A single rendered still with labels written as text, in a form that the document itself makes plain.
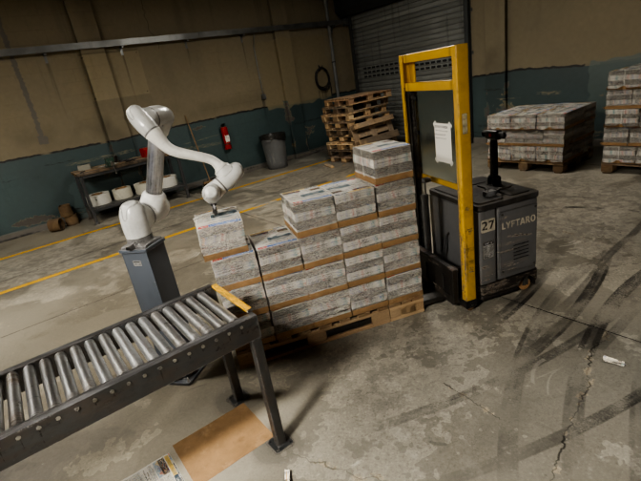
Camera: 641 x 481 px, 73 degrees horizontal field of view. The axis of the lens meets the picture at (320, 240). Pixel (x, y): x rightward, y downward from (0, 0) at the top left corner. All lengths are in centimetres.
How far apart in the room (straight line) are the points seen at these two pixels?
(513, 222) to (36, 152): 780
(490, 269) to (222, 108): 761
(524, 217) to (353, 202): 130
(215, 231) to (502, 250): 207
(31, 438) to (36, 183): 737
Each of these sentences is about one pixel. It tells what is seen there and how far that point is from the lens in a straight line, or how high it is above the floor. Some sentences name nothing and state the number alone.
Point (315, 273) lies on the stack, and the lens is 297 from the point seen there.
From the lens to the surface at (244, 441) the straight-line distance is 268.
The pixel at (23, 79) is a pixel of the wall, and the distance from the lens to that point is 913.
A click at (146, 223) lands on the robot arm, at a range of 288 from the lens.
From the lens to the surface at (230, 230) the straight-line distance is 276.
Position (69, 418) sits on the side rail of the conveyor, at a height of 75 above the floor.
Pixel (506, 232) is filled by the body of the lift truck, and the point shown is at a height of 54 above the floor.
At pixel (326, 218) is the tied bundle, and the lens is 288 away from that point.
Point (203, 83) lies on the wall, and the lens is 985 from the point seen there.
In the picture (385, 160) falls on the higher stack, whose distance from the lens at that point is 296.
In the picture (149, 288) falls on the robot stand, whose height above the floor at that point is 73.
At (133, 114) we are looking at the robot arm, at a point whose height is 177.
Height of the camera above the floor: 181
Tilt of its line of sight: 21 degrees down
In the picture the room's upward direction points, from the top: 10 degrees counter-clockwise
